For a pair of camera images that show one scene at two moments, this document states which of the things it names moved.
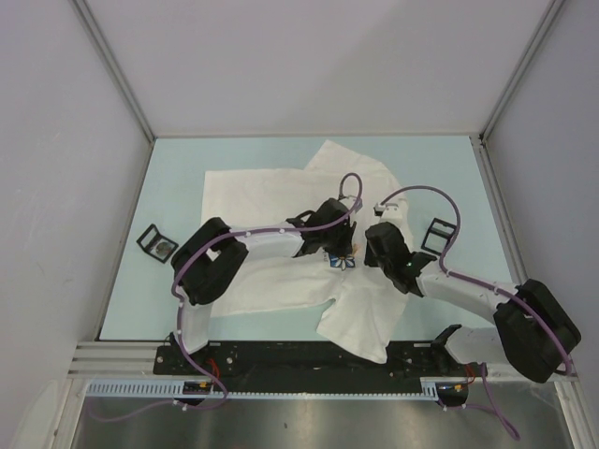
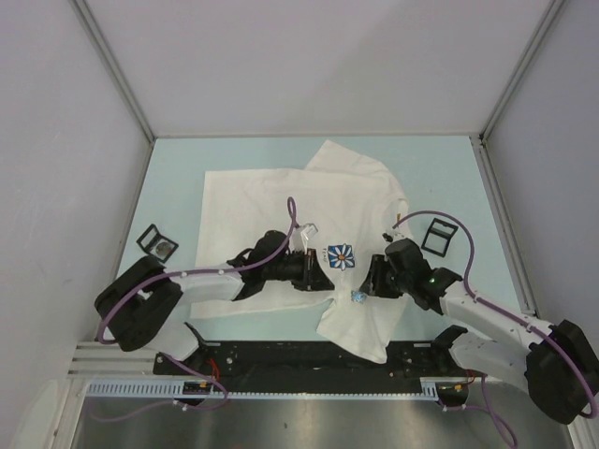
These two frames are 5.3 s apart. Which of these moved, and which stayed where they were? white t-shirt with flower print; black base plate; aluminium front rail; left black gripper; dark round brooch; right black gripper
Moved: right black gripper; left black gripper
Stayed: dark round brooch; aluminium front rail; white t-shirt with flower print; black base plate
